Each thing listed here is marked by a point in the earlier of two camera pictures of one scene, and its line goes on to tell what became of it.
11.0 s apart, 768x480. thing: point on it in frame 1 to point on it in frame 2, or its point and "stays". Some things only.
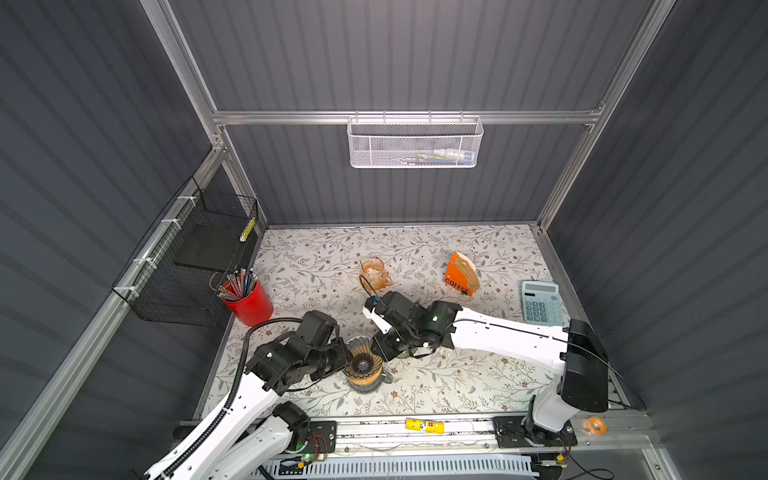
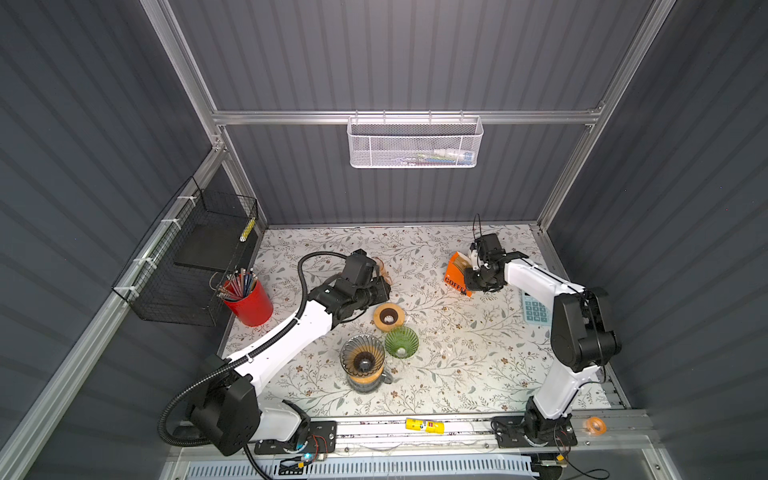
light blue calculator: x=541 y=303 stays
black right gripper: x=381 y=350 to x=471 y=285
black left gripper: x=342 y=356 to x=382 y=292
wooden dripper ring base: x=363 y=382 stays
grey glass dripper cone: x=362 y=362 stays
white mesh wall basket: x=415 y=141 stays
